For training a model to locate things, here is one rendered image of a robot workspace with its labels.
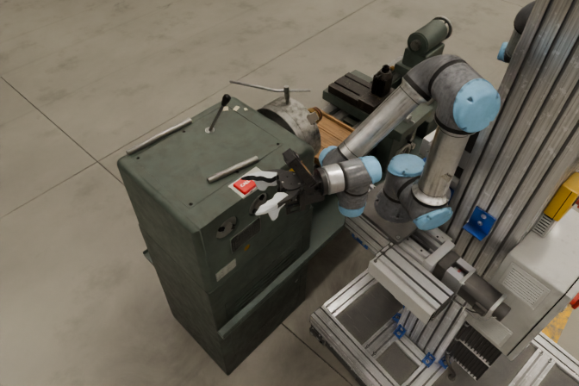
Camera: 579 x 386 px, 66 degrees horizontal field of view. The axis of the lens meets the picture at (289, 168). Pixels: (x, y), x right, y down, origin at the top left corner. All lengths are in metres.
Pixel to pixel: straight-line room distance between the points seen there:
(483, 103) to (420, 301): 0.72
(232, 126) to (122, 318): 1.45
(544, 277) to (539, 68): 0.64
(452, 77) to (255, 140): 0.83
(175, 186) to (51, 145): 2.46
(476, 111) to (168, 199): 0.99
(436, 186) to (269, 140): 0.68
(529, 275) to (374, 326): 1.08
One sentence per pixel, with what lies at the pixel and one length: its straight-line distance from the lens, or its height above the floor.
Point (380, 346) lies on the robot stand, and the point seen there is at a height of 0.21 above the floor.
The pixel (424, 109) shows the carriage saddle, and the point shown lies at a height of 0.92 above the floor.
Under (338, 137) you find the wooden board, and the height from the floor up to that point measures 0.89.
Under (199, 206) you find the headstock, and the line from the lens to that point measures 1.51.
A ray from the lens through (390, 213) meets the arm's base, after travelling 1.58.
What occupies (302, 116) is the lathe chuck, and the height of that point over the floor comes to 1.21.
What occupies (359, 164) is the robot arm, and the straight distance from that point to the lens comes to 1.15.
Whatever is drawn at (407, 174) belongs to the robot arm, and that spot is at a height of 1.39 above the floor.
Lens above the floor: 2.40
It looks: 46 degrees down
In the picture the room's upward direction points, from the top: 1 degrees clockwise
